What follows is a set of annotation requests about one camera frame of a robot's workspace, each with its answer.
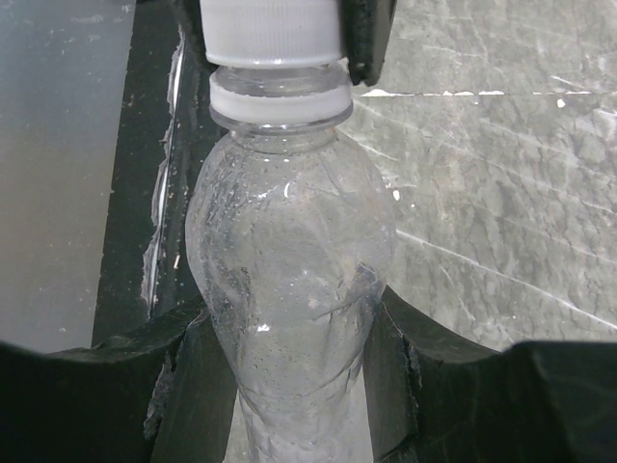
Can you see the clear bottle green-print white cap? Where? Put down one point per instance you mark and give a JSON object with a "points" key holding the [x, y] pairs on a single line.
{"points": [[290, 230]]}

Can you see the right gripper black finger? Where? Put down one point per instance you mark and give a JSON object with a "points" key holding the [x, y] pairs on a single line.
{"points": [[161, 393], [434, 396]]}

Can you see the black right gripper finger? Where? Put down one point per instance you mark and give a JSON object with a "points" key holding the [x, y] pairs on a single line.
{"points": [[366, 27], [188, 17]]}

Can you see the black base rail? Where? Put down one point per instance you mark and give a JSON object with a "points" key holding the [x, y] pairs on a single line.
{"points": [[165, 133]]}

